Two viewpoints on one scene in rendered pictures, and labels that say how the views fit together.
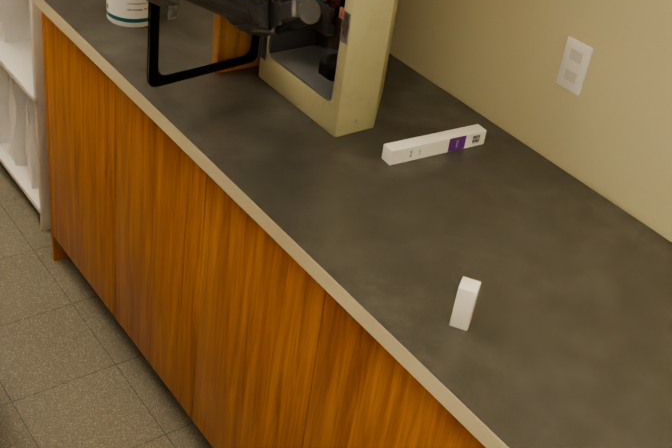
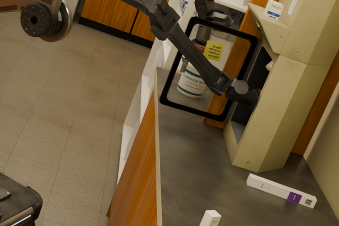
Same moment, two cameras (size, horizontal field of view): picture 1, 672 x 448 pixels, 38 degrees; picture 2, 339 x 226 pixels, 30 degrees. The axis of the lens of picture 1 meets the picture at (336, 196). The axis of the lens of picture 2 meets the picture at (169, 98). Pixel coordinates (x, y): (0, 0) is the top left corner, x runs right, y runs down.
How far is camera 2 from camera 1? 0.97 m
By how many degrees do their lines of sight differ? 33
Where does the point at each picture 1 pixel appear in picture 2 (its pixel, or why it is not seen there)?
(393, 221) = (219, 197)
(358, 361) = not seen: outside the picture
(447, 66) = (328, 174)
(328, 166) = (213, 168)
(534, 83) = not seen: outside the picture
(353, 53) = (256, 119)
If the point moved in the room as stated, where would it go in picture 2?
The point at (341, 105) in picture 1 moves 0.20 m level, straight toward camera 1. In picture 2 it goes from (240, 147) to (213, 153)
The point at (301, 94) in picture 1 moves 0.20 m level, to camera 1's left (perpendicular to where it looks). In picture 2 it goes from (230, 141) to (194, 118)
